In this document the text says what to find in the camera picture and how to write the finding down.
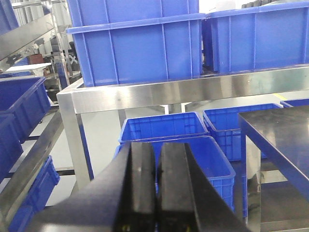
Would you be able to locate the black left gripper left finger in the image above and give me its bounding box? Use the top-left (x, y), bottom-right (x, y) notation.
top-left (26, 142), bottom-right (155, 232)

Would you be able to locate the far blue bin below table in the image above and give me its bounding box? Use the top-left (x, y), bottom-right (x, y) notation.
top-left (118, 112), bottom-right (210, 144)

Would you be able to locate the blue bin below table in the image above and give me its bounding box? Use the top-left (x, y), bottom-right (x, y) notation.
top-left (115, 135), bottom-right (236, 213)
top-left (118, 112), bottom-right (210, 144)

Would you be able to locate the left rack blue bin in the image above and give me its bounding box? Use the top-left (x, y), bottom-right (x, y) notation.
top-left (0, 77), bottom-right (51, 143)

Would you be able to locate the blue crate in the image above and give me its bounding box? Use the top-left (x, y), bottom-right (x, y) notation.
top-left (67, 13), bottom-right (206, 87)
top-left (202, 1), bottom-right (309, 73)

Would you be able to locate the stainless steel shelf frame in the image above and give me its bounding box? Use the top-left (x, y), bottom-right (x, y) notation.
top-left (57, 64), bottom-right (309, 191)

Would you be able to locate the upper right blue crate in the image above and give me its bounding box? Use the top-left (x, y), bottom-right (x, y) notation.
top-left (202, 1), bottom-right (309, 73)

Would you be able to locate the upper middle blue crate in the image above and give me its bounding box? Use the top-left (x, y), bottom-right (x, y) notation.
top-left (67, 13), bottom-right (206, 87)

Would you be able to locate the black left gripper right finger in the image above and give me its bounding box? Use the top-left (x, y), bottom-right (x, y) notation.
top-left (158, 143), bottom-right (249, 232)

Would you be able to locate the blue bin beside table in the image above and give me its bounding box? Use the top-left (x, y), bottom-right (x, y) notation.
top-left (203, 103), bottom-right (283, 161)

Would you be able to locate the near blue bin below table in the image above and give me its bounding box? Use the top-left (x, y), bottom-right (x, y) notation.
top-left (115, 135), bottom-right (236, 213)

